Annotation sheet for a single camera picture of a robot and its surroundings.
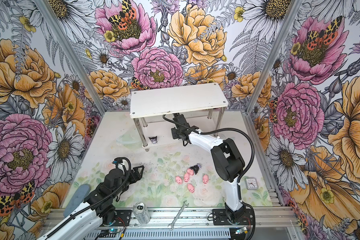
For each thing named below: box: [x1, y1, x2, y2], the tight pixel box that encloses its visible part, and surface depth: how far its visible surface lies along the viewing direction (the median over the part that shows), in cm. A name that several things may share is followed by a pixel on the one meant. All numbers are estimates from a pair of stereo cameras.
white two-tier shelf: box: [129, 82, 229, 152], surface depth 79 cm
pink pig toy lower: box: [187, 183, 195, 193], surface depth 84 cm
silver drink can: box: [133, 201, 151, 225], surface depth 66 cm
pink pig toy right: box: [202, 174, 209, 184], surface depth 87 cm
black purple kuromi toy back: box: [189, 163, 202, 175], surface depth 91 cm
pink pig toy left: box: [175, 176, 183, 185], surface depth 87 cm
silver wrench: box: [167, 200, 189, 231], surface depth 77 cm
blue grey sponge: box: [63, 183, 90, 218], surface depth 80 cm
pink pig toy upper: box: [184, 168, 195, 183], surface depth 89 cm
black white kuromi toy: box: [148, 136, 158, 145], surface depth 93 cm
